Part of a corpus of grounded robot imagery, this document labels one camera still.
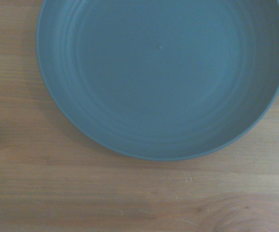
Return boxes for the blue round plastic plate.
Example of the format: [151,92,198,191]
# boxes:
[36,0,279,162]

